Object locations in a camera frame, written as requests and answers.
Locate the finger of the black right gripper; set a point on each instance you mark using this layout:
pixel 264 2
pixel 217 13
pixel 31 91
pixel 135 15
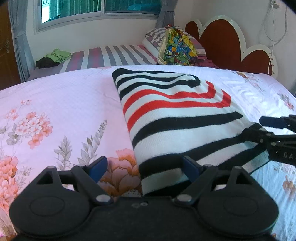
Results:
pixel 256 136
pixel 288 122

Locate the colourful floral bag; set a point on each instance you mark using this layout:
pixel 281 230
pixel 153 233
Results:
pixel 177 49

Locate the floral pink bed sheet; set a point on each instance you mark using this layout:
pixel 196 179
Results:
pixel 74 118

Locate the grey curtain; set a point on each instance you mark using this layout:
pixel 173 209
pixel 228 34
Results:
pixel 18 19
pixel 167 13

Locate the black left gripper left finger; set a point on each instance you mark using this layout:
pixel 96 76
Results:
pixel 75 186

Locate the red white scalloped headboard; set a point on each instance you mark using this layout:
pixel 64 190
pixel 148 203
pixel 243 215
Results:
pixel 225 45

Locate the striped pillow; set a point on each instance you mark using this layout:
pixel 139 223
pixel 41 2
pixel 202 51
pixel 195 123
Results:
pixel 154 38

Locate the green cloth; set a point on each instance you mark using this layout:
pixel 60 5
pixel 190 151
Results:
pixel 59 56

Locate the grey left curtain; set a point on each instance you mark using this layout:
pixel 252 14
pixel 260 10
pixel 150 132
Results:
pixel 18 19

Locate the striped purple grey mattress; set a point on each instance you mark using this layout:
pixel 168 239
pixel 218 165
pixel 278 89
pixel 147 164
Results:
pixel 102 57

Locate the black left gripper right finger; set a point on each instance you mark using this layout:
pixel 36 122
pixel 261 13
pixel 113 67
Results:
pixel 208 178

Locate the striped black red white sweater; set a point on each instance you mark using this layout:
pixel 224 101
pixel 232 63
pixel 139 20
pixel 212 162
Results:
pixel 172 115

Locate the window with green curtain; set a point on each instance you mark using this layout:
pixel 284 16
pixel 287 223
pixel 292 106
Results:
pixel 57 13

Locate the grey right curtain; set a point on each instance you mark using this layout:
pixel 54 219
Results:
pixel 167 13

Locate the black cloth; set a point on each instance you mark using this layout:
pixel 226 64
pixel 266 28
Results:
pixel 46 62

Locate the brown wooden door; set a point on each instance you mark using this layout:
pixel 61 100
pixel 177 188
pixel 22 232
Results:
pixel 8 66

